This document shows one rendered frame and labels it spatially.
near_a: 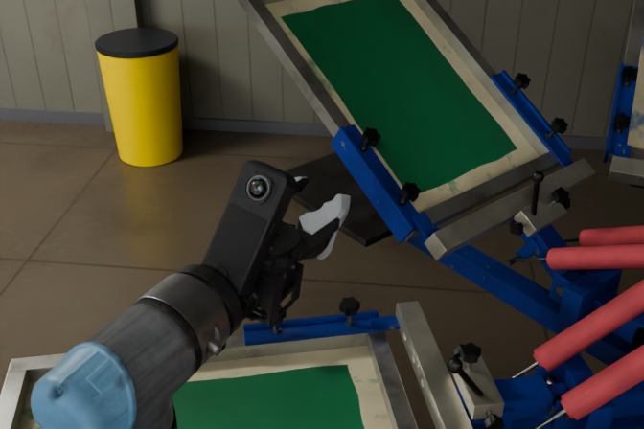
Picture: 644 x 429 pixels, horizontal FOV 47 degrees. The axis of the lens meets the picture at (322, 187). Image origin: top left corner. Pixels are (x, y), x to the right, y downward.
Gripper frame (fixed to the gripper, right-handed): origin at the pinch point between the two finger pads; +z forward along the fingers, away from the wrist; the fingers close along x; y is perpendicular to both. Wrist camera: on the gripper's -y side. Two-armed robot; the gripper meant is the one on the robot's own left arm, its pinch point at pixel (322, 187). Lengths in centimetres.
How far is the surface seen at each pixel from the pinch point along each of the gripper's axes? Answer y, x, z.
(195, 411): 77, -30, 19
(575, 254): 51, 22, 83
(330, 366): 75, -14, 44
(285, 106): 175, -184, 301
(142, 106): 160, -228, 220
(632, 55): 33, 12, 165
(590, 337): 53, 31, 61
